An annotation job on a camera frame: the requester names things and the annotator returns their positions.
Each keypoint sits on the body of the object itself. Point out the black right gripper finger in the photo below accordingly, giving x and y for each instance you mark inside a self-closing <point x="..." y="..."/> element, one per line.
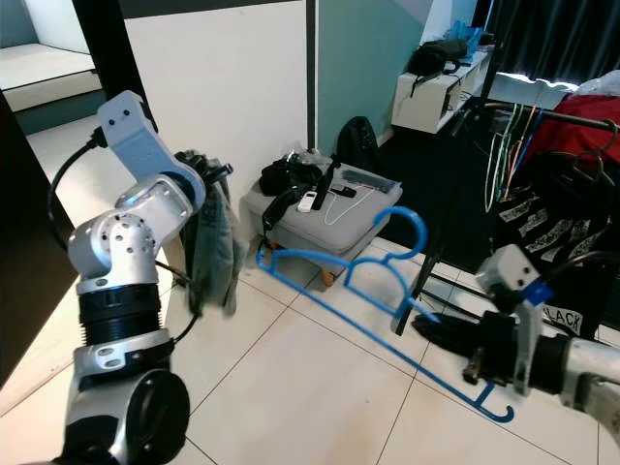
<point x="446" y="326"/>
<point x="457" y="350"/>

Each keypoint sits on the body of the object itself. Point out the olive grey garment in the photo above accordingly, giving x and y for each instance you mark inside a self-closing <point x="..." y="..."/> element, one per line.
<point x="213" y="252"/>

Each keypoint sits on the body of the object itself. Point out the blue plastic hanger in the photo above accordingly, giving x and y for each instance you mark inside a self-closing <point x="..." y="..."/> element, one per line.
<point x="403" y="211"/>

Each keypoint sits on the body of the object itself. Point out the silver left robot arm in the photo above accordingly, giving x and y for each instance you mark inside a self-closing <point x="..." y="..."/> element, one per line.
<point x="126" y="252"/>

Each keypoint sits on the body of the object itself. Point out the black shoulder bag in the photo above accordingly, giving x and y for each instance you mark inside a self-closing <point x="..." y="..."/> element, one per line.
<point x="438" y="56"/>

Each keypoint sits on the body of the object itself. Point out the thin green hanger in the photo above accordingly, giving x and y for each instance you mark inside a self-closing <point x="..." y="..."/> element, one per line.
<point x="494" y="179"/>

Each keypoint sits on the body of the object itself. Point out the thin orange hanger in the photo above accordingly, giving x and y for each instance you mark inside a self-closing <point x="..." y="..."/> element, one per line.
<point x="526" y="140"/>

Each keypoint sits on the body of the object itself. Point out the black metal clothes rack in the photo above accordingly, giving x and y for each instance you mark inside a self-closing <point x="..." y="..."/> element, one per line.
<point x="418" y="291"/>

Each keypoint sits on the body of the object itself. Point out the white remote control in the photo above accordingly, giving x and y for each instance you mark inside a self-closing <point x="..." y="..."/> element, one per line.
<point x="308" y="201"/>

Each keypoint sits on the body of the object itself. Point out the black remote control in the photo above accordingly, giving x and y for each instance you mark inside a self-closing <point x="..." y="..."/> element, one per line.
<point x="326" y="184"/>

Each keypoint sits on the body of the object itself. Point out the black carpet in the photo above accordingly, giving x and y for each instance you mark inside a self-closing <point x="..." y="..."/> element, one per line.
<point x="436" y="194"/>

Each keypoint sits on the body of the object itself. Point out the grey ottoman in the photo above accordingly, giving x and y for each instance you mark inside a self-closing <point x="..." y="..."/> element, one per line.
<point x="310" y="242"/>

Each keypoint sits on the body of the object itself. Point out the black cabinet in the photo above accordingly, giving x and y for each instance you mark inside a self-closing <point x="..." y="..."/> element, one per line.
<point x="34" y="262"/>

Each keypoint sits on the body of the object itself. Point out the black backpack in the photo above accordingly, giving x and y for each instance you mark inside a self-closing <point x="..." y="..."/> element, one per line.
<point x="356" y="143"/>

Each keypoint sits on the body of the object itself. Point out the black shirt large white print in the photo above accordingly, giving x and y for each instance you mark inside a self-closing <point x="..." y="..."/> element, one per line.
<point x="572" y="203"/>

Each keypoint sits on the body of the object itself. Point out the white shelf unit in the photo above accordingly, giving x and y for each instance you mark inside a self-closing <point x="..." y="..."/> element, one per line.
<point x="421" y="102"/>

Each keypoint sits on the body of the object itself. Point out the red shirt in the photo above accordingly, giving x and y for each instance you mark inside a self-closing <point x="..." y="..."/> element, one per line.
<point x="591" y="121"/>

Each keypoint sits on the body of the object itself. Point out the white plastic bag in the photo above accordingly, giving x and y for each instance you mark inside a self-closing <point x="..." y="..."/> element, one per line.
<point x="603" y="82"/>

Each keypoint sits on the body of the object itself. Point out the bright blue bundle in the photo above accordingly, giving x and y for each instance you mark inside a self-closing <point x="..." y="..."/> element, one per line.
<point x="467" y="37"/>

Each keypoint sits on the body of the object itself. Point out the black curtain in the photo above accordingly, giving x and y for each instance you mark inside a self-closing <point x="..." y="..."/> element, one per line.
<point x="562" y="34"/>

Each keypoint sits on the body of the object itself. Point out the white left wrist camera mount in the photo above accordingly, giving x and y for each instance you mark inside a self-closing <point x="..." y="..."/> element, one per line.
<point x="140" y="131"/>

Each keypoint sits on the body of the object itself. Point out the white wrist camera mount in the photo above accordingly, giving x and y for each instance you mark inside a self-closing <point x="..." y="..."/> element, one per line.
<point x="513" y="271"/>
<point x="140" y="131"/>

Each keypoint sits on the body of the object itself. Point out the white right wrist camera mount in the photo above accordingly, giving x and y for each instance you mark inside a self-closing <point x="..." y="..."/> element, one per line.
<point x="513" y="271"/>

